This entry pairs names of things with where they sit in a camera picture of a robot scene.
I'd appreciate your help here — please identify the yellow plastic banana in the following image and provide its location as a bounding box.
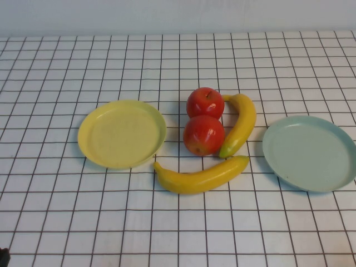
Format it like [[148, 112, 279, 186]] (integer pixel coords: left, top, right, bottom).
[[153, 155, 250, 195], [219, 93, 257, 160]]

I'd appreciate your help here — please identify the red plastic apple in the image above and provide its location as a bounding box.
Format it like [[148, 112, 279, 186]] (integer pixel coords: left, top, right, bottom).
[[186, 87, 225, 120], [182, 115, 226, 156]]

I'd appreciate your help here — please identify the yellow round plate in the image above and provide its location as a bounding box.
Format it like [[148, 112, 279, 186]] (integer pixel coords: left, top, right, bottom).
[[77, 99, 168, 171]]

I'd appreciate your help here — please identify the light blue round plate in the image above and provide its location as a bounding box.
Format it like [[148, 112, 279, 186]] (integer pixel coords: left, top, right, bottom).
[[262, 115, 356, 193]]

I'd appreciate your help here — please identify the white grid tablecloth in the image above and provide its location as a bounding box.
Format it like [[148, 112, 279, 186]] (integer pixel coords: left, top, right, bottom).
[[0, 31, 356, 267]]

